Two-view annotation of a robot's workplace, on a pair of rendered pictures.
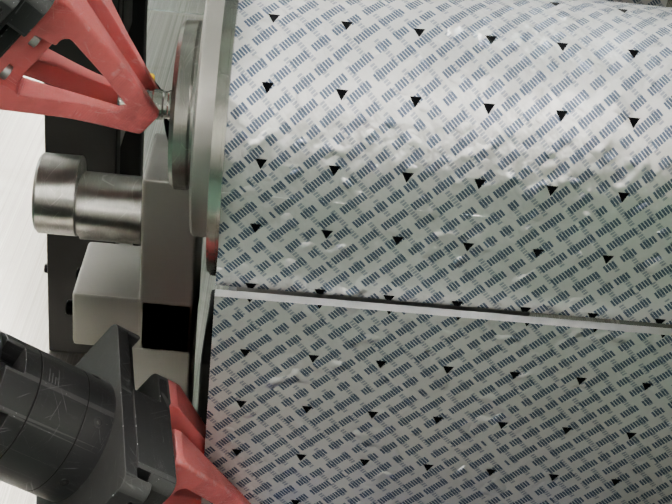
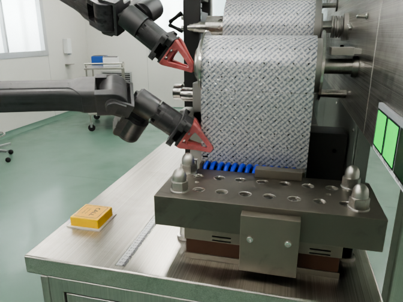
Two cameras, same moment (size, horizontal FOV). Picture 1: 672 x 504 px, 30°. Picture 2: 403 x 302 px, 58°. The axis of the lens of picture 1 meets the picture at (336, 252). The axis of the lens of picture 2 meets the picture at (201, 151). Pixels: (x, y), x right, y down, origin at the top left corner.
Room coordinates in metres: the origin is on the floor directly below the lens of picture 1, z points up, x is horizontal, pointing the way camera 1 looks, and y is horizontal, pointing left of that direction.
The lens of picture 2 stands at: (-0.32, -0.19, 1.31)
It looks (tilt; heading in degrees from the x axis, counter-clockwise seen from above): 18 degrees down; 18
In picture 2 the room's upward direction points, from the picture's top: straight up
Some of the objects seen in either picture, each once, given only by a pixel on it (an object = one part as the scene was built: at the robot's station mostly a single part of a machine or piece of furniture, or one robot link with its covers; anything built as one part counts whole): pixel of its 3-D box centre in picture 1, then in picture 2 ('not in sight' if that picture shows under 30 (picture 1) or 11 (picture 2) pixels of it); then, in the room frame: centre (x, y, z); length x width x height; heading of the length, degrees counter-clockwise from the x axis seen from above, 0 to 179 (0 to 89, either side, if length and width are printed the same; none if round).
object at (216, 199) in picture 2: not in sight; (265, 202); (0.33, -0.12, 1.00); 0.40 x 0.16 x 0.06; 94
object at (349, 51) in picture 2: not in sight; (344, 50); (0.52, -0.24, 1.28); 0.06 x 0.05 x 0.02; 94
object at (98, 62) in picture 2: not in sight; (108, 91); (4.50, 2.81, 0.51); 0.91 x 0.58 x 1.02; 28
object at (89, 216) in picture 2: not in sight; (92, 216); (0.33, 0.28, 0.91); 0.07 x 0.07 x 0.02; 4
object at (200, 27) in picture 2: not in sight; (197, 27); (0.74, 0.16, 1.33); 0.06 x 0.03 x 0.03; 94
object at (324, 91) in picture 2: not in sight; (329, 93); (0.64, -0.22, 1.17); 0.08 x 0.02 x 0.02; 94
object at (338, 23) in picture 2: not in sight; (332, 26); (0.77, -0.22, 1.33); 0.07 x 0.07 x 0.07; 4
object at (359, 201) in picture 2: not in sight; (360, 196); (0.30, -0.28, 1.05); 0.04 x 0.04 x 0.04
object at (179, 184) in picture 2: not in sight; (179, 179); (0.28, 0.04, 1.05); 0.04 x 0.04 x 0.04
